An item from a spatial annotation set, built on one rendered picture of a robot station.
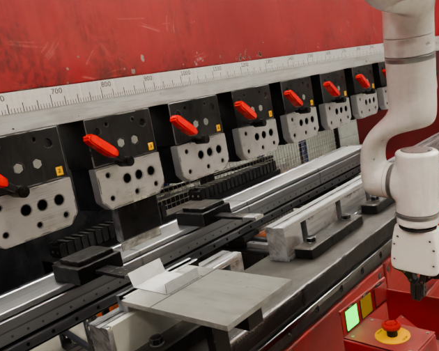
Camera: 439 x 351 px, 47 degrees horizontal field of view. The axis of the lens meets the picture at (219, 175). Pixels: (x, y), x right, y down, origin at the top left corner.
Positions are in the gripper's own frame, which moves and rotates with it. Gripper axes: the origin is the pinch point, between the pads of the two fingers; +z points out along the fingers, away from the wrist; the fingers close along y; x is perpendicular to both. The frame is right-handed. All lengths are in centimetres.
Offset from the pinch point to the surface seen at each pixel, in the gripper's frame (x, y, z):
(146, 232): -41, -38, -22
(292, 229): 3.9, -34.8, -6.6
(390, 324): -10.7, -1.8, 3.5
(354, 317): -10.2, -10.3, 4.8
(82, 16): -46, -39, -64
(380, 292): 1.6, -9.6, 4.2
